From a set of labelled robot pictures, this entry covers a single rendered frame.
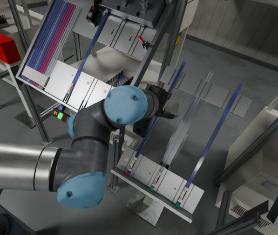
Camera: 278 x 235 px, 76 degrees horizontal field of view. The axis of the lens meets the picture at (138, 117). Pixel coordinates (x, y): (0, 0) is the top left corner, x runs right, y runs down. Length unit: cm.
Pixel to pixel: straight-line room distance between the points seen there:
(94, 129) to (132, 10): 72
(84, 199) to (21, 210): 128
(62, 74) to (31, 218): 98
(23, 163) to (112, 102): 17
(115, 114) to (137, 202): 119
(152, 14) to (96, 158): 75
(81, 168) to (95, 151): 4
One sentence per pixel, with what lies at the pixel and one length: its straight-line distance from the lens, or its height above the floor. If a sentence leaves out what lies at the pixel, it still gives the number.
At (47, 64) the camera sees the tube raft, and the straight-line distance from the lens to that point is 117.
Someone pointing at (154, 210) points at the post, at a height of 1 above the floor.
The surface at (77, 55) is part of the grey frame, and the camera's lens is 159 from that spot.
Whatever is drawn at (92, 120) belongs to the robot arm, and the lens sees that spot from 38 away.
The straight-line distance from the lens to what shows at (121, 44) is 98.
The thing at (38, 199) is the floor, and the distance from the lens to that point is 157.
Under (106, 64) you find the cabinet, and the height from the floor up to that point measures 62.
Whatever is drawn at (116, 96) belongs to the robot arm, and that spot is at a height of 119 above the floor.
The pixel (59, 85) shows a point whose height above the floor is 77.
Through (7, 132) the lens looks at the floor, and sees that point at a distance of 202.
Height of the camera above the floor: 141
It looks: 46 degrees down
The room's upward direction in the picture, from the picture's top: 11 degrees clockwise
